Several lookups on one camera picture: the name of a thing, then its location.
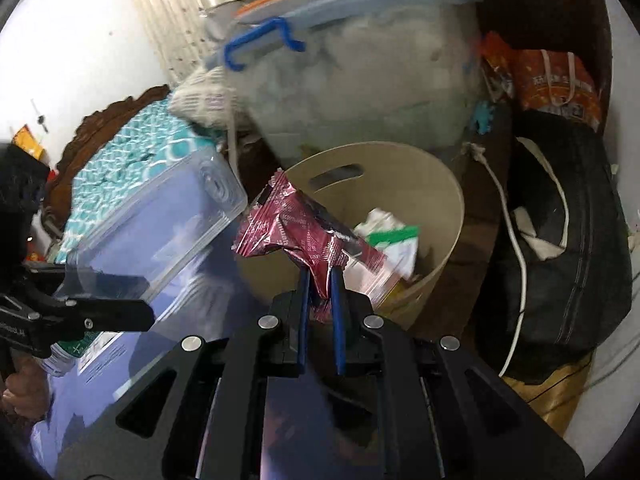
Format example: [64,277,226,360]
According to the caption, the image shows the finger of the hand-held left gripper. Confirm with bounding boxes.
[22,266,101,281]
[0,295,156,358]

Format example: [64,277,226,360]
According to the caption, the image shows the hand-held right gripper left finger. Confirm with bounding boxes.
[55,270,311,480]

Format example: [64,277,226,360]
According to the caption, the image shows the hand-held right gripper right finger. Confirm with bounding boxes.
[327,269,586,480]

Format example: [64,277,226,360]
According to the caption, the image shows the red snack wrapper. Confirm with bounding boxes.
[232,169,388,323]

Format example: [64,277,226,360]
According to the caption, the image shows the green white packet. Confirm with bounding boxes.
[370,226,420,278]

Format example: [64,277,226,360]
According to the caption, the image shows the white paper bag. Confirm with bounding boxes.
[355,208,401,236]

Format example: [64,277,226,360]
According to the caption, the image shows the clear plastic bottle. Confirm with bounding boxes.
[42,150,248,376]

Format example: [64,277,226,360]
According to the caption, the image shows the beige round bin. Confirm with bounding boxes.
[237,142,466,331]

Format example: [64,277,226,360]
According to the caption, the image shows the person's left hand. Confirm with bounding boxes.
[4,355,53,418]

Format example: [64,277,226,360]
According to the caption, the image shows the carved wooden headboard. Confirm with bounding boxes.
[47,85,171,231]

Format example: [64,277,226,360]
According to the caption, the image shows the teal patterned duvet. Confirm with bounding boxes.
[52,100,221,266]

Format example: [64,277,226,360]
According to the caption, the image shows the newspaper print pillow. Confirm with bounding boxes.
[167,67,251,128]

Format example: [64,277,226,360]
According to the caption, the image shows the clear storage box orange lid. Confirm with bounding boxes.
[202,0,488,161]

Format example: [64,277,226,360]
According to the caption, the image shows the beige leaf print curtain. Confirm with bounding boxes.
[120,0,251,88]

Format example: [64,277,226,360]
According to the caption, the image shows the black bag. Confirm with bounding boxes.
[475,110,633,386]

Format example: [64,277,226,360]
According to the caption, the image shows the orange shopping bag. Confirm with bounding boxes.
[480,32,606,133]

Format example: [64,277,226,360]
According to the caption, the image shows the red yellow wall calendar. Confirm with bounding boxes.
[12,125,46,161]

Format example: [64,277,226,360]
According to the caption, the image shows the white cable with plug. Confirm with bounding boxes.
[462,142,528,376]

